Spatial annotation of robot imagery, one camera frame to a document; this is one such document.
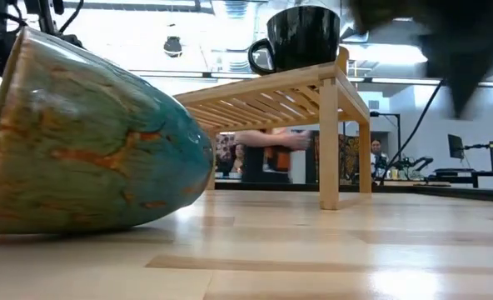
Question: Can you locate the black cable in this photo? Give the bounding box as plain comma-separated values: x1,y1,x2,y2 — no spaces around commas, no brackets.
378,78,446,187

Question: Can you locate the person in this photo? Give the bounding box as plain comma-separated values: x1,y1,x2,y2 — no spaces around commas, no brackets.
234,127,313,184
370,139,391,179
228,143,247,175

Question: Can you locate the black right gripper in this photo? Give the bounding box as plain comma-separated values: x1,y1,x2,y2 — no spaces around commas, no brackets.
346,0,493,120

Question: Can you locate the black round ceiling fixture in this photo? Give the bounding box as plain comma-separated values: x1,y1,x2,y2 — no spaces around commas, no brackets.
162,36,184,58

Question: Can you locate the black desk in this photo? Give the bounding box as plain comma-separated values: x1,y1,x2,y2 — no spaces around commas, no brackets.
426,167,493,188

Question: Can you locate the dark patterned panel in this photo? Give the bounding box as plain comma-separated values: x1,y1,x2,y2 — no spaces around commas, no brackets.
312,133,361,184

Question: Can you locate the wooden slatted rack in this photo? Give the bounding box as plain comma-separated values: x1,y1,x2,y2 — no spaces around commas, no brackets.
173,45,373,211

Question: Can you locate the black monitor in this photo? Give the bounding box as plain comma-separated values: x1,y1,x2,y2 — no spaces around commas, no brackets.
447,133,466,160

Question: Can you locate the black glossy mug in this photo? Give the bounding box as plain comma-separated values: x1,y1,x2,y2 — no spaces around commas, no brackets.
247,4,341,78

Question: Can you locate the teal glazed mug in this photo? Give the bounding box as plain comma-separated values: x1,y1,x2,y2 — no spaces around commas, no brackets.
0,27,215,235

